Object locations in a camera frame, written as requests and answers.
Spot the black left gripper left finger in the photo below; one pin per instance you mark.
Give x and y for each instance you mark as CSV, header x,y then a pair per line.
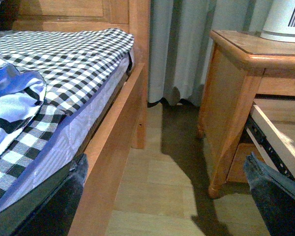
x,y
48,209

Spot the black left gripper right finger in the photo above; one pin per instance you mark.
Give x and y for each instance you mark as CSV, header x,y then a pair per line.
x,y
274,196

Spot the wooden top drawer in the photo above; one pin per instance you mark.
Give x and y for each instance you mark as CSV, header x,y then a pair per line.
x,y
276,118

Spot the wooden drawer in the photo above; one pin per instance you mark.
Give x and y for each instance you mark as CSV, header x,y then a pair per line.
x,y
276,118
236,172

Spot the wooden bottom drawer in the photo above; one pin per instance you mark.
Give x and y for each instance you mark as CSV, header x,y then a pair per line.
x,y
236,172

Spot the blue striped blanket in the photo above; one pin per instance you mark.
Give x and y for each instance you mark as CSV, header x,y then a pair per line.
x,y
21,96

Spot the wooden nightstand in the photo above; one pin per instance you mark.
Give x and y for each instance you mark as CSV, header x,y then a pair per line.
x,y
243,67

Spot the black white checkered bedsheet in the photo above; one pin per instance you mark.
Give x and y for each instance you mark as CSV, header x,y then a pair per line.
x,y
74,66

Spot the white cylindrical air purifier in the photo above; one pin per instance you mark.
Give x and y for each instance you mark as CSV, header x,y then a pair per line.
x,y
280,23

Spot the grey-green curtain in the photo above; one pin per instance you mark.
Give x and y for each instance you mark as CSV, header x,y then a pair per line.
x,y
180,45

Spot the wooden bed frame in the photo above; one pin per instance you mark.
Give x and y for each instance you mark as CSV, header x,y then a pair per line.
x,y
124,126

